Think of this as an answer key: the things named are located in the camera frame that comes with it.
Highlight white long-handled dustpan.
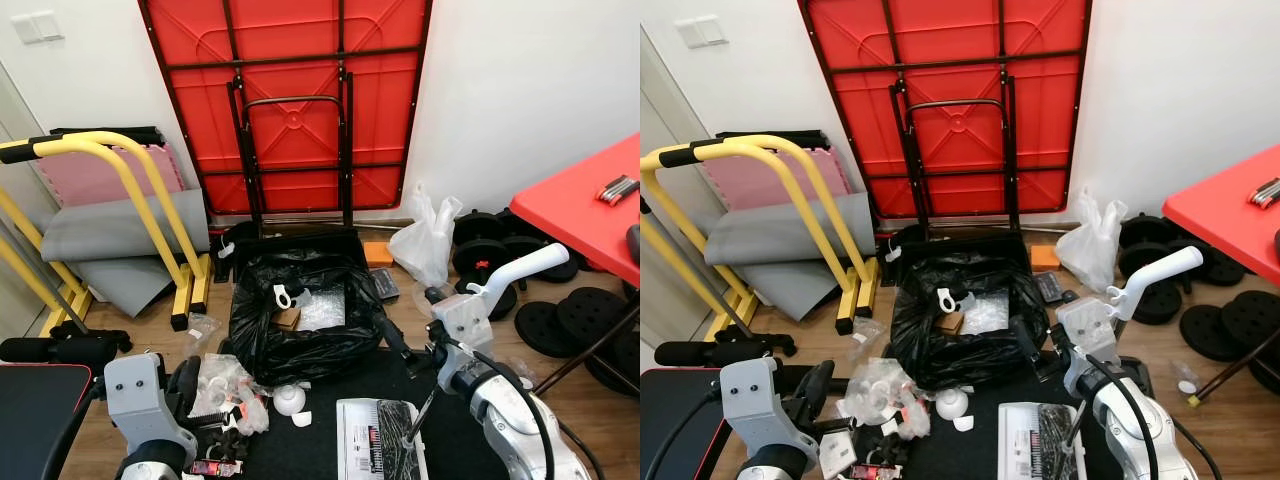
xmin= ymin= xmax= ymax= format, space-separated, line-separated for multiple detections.
xmin=336 ymin=243 xmax=570 ymax=480
xmin=997 ymin=246 xmax=1206 ymax=480

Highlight black floor mat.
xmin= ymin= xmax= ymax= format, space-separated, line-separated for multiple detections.
xmin=205 ymin=345 xmax=531 ymax=480
xmin=830 ymin=350 xmax=1151 ymax=480

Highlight clear plastic wrapper bundle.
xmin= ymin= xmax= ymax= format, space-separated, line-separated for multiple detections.
xmin=838 ymin=357 xmax=916 ymax=438
xmin=190 ymin=353 xmax=273 ymax=438

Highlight clear plastic sheet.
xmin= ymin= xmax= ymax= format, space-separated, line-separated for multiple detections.
xmin=962 ymin=292 xmax=1011 ymax=336
xmin=298 ymin=290 xmax=347 ymax=332

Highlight white plastic bag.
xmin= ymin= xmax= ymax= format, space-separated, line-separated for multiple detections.
xmin=388 ymin=183 xmax=464 ymax=290
xmin=1055 ymin=187 xmax=1129 ymax=294

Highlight small clear plastic bag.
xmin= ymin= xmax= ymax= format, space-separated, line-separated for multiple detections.
xmin=848 ymin=317 xmax=886 ymax=351
xmin=184 ymin=312 xmax=223 ymax=348

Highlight black dumbbell weight plate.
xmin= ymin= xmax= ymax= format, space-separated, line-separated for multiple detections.
xmin=453 ymin=210 xmax=513 ymax=248
xmin=1120 ymin=245 xmax=1189 ymax=286
xmin=1178 ymin=303 xmax=1238 ymax=353
xmin=1224 ymin=290 xmax=1280 ymax=348
xmin=1180 ymin=235 xmax=1256 ymax=289
xmin=1148 ymin=280 xmax=1189 ymax=326
xmin=478 ymin=280 xmax=520 ymax=323
xmin=556 ymin=287 xmax=630 ymax=349
xmin=583 ymin=330 xmax=641 ymax=398
xmin=1120 ymin=213 xmax=1181 ymax=251
xmin=513 ymin=299 xmax=568 ymax=360
xmin=455 ymin=240 xmax=521 ymax=280
xmin=515 ymin=232 xmax=584 ymax=286
xmin=1248 ymin=338 xmax=1280 ymax=398

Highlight black garbage bag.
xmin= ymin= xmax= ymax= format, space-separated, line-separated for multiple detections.
xmin=890 ymin=248 xmax=1051 ymax=393
xmin=228 ymin=245 xmax=388 ymax=388

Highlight black bag with white tag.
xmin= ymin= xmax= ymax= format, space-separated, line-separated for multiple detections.
xmin=205 ymin=222 xmax=241 ymax=283
xmin=868 ymin=225 xmax=906 ymax=286

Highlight grey rolled yoga mat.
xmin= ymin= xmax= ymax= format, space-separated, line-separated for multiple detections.
xmin=703 ymin=192 xmax=878 ymax=323
xmin=38 ymin=188 xmax=213 ymax=319

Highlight unfolded red plastic table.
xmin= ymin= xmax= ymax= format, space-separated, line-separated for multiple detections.
xmin=1162 ymin=143 xmax=1280 ymax=406
xmin=509 ymin=133 xmax=641 ymax=398

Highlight black metal hand truck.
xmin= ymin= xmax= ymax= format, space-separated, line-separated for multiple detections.
xmin=228 ymin=75 xmax=367 ymax=263
xmin=889 ymin=75 xmax=1031 ymax=263

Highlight pink foam puzzle mat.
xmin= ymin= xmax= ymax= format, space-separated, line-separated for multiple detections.
xmin=700 ymin=150 xmax=853 ymax=211
xmin=35 ymin=143 xmax=188 ymax=208

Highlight black foam puzzle mat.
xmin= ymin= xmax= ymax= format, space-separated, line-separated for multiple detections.
xmin=715 ymin=130 xmax=833 ymax=153
xmin=50 ymin=126 xmax=168 ymax=151

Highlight folded red plastic table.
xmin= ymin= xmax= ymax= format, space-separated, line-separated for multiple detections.
xmin=797 ymin=0 xmax=1093 ymax=217
xmin=137 ymin=0 xmax=434 ymax=217

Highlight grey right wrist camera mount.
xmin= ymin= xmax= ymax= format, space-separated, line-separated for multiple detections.
xmin=1057 ymin=297 xmax=1121 ymax=356
xmin=431 ymin=293 xmax=497 ymax=351

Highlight silver metal clothes rail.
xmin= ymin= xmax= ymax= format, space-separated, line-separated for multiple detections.
xmin=0 ymin=213 xmax=93 ymax=341
xmin=650 ymin=215 xmax=749 ymax=346

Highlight yellow metal dip bar frame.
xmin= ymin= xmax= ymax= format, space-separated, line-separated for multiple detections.
xmin=640 ymin=133 xmax=881 ymax=338
xmin=0 ymin=130 xmax=214 ymax=336

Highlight white light switch plate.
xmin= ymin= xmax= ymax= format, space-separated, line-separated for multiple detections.
xmin=10 ymin=10 xmax=64 ymax=46
xmin=675 ymin=14 xmax=729 ymax=49

